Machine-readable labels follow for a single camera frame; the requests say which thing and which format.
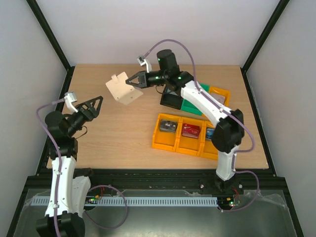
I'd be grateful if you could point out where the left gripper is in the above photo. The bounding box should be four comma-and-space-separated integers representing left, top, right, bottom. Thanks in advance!
67, 96, 104, 137

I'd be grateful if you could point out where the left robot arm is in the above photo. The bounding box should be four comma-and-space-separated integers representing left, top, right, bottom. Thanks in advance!
36, 92, 103, 237

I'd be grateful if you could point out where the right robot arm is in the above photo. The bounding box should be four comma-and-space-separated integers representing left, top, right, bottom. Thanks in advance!
125, 49, 244, 194

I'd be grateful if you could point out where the black VIP card stack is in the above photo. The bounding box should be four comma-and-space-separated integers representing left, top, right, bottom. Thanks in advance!
159, 119, 178, 133

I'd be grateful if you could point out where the red VIP card stack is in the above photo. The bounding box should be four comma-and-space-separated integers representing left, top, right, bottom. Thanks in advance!
181, 123, 200, 139

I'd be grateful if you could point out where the white card stack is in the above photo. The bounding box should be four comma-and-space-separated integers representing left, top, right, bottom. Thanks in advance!
214, 94, 226, 105

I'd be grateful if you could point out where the blue VIP card stack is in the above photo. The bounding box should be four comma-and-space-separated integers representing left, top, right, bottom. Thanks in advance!
205, 127, 215, 141

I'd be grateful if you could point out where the black bin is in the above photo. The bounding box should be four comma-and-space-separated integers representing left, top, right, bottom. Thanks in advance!
160, 87, 183, 110

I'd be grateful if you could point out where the green bin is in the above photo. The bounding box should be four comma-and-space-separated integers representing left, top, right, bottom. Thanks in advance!
180, 83, 210, 116

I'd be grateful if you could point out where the yellow bin lower left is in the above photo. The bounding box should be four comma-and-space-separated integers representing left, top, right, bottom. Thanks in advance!
152, 113, 182, 152

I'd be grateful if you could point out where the yellow bin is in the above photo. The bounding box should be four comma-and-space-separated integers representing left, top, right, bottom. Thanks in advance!
200, 121, 218, 160
152, 113, 182, 152
175, 117, 206, 157
201, 84, 231, 107

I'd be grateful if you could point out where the yellow bin upper right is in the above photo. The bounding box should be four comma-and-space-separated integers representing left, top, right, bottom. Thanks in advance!
201, 84, 231, 107

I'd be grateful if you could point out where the yellow bin lower middle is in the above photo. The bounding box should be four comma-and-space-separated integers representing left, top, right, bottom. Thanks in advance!
175, 117, 206, 157

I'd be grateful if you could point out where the yellow bin lower right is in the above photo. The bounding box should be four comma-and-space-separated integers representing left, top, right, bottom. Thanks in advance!
200, 121, 218, 160

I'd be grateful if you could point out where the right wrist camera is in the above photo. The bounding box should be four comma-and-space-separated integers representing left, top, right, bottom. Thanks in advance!
137, 55, 152, 73

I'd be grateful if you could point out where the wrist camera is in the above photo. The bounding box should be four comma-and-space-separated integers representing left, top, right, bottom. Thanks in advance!
137, 55, 152, 73
64, 91, 78, 113

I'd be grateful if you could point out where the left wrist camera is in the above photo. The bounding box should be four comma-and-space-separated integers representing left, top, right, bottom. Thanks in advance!
64, 91, 78, 113

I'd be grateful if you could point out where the white slotted cable duct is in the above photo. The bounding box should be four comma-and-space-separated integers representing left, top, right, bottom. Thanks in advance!
32, 196, 218, 207

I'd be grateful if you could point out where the black frame post left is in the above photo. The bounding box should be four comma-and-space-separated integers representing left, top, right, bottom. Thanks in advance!
26, 0, 75, 72

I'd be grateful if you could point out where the black frame post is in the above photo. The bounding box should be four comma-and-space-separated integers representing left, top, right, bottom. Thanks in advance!
26, 0, 75, 72
241, 0, 291, 72

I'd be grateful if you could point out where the black frame post right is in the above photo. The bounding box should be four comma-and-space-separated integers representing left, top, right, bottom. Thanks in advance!
241, 0, 291, 72

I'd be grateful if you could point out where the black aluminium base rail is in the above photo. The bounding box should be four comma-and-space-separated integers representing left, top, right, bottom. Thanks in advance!
24, 168, 289, 196

